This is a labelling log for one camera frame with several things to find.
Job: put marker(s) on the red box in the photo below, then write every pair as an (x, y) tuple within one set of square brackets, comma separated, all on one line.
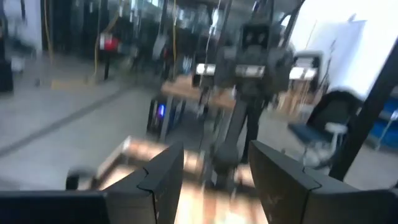
[(110, 43)]

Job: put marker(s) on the black office chair blue seat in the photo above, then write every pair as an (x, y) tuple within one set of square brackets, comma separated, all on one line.
[(329, 112)]

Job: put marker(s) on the black aluminium rig frame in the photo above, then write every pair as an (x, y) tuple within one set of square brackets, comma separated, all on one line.
[(367, 118)]

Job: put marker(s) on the wooden boards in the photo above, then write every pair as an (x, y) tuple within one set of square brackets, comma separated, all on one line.
[(292, 99)]

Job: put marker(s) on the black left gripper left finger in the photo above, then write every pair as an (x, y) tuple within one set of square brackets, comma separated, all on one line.
[(164, 174)]

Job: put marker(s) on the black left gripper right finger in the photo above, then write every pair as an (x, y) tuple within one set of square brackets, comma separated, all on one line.
[(273, 180)]

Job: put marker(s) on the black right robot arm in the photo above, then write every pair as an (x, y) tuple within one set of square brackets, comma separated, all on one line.
[(252, 81)]

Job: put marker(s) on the blue storage bins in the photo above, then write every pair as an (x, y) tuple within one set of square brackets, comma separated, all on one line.
[(385, 124)]

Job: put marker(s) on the black computer tower blue lights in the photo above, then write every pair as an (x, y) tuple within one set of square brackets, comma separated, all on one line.
[(158, 118)]

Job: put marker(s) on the wooden background table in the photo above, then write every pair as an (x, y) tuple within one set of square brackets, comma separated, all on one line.
[(180, 87)]

